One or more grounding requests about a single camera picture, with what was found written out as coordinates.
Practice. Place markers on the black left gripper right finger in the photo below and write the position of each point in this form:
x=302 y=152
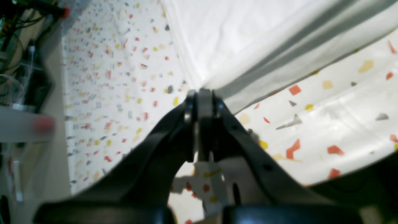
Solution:
x=258 y=189

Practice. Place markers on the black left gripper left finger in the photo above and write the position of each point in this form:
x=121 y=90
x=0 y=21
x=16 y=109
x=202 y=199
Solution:
x=135 y=191

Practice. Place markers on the white printed T-shirt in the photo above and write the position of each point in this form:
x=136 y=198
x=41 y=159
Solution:
x=247 y=49

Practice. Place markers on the terrazzo pattern tablecloth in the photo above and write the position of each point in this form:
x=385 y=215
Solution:
x=122 y=74

